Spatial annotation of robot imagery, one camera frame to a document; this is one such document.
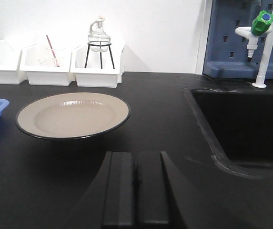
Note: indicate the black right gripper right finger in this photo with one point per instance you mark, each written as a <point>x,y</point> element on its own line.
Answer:
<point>165,199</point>

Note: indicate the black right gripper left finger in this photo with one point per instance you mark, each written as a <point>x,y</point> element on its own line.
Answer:
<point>109,201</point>

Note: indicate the beige plate with black rim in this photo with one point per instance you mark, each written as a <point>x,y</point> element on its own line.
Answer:
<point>73,115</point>

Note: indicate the black lab sink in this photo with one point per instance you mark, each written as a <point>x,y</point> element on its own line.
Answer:
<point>238,127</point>

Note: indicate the right white storage bin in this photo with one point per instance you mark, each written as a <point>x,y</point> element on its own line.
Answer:
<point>93,75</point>

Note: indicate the white storage bin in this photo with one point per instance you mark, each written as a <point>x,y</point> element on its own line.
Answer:
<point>10,58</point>
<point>38,63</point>
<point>93,75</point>

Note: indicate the middle white storage bin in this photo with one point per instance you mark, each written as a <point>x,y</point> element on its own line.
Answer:
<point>38,63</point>

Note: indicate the blue pegboard drying rack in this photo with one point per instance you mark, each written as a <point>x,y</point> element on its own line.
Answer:
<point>226,52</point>

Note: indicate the glass alcohol burner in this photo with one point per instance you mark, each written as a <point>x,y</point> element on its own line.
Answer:
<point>97,37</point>

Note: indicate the red glass stirring rod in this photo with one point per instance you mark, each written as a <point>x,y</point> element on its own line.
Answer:
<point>53,52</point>

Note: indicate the left white storage bin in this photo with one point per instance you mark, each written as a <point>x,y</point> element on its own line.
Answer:
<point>10,58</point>

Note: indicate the green faucet knob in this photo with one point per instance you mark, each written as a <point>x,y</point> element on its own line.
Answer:
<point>261,23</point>

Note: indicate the black wire tripod stand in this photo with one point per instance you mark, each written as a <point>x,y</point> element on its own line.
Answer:
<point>99,55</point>

